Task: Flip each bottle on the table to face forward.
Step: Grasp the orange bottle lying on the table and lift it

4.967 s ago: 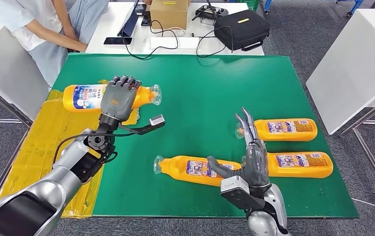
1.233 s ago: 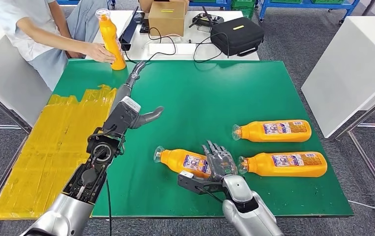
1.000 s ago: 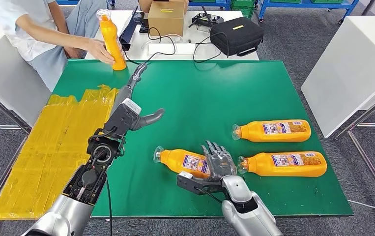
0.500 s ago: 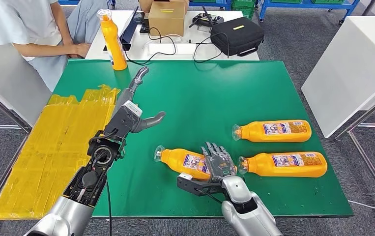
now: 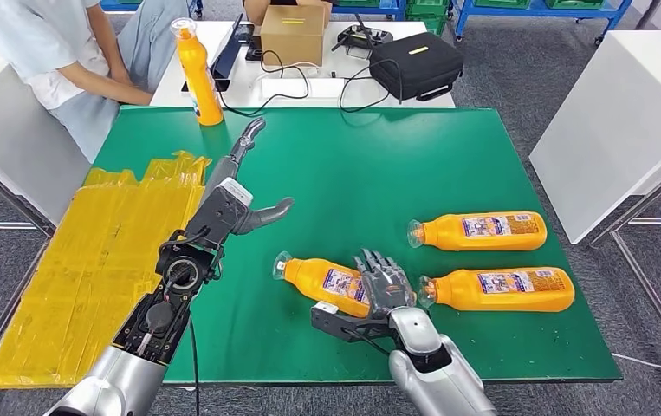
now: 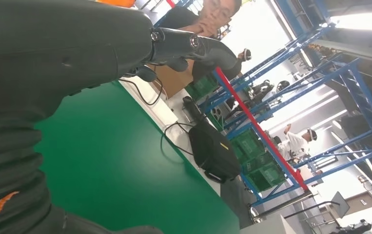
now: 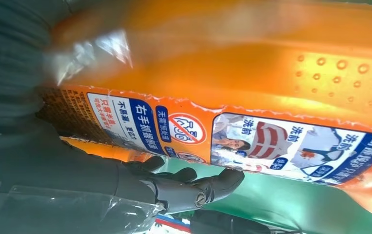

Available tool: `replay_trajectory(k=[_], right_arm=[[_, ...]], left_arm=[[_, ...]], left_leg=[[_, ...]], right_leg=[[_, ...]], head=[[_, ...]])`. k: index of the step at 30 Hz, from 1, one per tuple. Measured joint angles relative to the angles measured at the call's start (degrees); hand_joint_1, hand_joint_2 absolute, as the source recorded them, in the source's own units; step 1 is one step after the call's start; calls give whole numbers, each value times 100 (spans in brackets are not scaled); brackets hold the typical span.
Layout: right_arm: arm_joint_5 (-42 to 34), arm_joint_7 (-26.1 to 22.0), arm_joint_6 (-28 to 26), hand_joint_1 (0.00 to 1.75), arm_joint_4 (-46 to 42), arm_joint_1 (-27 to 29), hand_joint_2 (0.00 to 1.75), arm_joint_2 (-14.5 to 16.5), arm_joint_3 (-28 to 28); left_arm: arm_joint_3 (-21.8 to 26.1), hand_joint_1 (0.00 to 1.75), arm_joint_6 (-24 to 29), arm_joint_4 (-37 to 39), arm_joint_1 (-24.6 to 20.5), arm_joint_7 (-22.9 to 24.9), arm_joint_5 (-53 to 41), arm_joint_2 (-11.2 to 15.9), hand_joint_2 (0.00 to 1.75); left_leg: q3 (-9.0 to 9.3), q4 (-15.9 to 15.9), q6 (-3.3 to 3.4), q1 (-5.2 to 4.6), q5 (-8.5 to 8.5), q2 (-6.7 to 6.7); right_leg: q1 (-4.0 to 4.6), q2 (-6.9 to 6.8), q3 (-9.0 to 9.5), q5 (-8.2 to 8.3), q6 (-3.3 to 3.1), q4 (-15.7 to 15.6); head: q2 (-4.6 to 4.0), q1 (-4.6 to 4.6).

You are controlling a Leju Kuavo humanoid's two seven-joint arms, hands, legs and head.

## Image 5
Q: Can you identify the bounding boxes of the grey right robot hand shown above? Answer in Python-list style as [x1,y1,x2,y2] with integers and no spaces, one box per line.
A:
[353,248,418,320]

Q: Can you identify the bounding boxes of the orange plastic bottle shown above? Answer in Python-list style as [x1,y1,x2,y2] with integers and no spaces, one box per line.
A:
[406,211,548,252]
[170,16,225,127]
[417,266,576,314]
[272,250,374,319]

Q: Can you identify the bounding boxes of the green table mat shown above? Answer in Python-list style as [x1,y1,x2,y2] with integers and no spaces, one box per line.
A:
[86,106,623,385]

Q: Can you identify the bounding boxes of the white desk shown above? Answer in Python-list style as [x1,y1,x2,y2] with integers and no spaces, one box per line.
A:
[151,20,457,109]

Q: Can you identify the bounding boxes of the black carrying case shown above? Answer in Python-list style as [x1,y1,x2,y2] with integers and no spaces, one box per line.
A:
[368,31,465,103]

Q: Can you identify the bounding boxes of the black remote controller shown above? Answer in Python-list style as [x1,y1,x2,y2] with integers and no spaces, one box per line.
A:
[331,14,394,59]

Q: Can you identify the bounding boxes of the brown cardboard box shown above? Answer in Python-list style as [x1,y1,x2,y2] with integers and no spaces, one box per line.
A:
[260,4,327,67]

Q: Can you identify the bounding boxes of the white table with metal legs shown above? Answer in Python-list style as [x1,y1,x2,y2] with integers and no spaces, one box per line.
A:
[528,29,661,368]
[0,29,91,237]

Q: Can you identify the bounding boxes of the green plastic crate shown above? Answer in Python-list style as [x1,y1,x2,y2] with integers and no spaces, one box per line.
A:
[407,0,451,36]

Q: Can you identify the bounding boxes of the blue metal shelf rack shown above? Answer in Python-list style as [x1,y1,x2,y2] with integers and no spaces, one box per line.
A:
[453,0,634,47]
[329,0,409,21]

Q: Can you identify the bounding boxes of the dark blue laptop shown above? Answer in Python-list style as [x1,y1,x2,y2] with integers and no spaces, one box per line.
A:
[211,14,245,81]

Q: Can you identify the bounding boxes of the yellow plastic sheet stack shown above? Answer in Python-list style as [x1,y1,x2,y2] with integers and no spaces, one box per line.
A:
[0,150,211,390]

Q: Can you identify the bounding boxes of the person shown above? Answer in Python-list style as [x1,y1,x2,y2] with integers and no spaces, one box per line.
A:
[0,0,193,165]

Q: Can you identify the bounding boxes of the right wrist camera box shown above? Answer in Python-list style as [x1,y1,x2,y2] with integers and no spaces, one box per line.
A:
[311,302,392,344]

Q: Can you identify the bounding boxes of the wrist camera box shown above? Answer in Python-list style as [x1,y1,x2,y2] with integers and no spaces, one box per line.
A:
[185,178,254,248]
[311,302,392,344]

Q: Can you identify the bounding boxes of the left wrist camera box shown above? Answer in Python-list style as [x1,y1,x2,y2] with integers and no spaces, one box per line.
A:
[185,178,254,248]

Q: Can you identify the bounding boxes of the black cable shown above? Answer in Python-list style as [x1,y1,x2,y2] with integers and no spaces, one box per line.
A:
[338,59,405,114]
[215,50,311,118]

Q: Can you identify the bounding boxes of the white cable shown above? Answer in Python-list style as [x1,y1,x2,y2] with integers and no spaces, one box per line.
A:
[611,350,661,372]

